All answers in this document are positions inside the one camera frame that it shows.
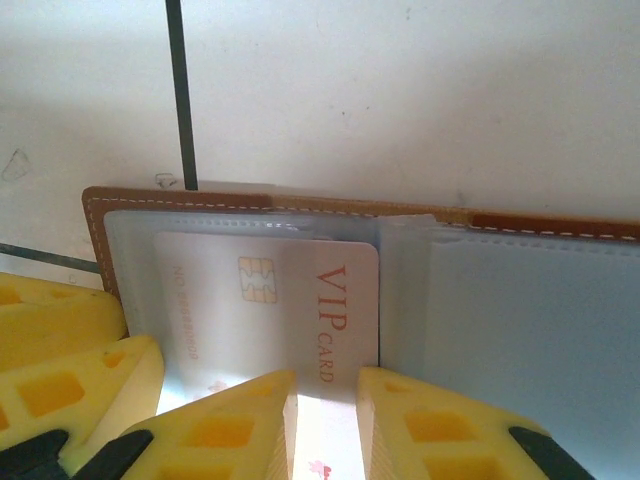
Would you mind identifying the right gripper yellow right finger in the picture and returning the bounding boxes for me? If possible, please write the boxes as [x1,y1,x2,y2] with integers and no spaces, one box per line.
[354,365,597,480]

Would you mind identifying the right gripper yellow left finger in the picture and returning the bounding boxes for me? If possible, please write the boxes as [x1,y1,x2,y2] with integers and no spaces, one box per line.
[71,368,298,480]

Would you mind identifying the brown leather card holder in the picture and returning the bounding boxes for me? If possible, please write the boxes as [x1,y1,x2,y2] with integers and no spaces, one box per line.
[82,185,640,480]

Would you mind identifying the white VIP card red print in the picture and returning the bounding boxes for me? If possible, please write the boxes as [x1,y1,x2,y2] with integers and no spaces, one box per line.
[152,230,382,480]

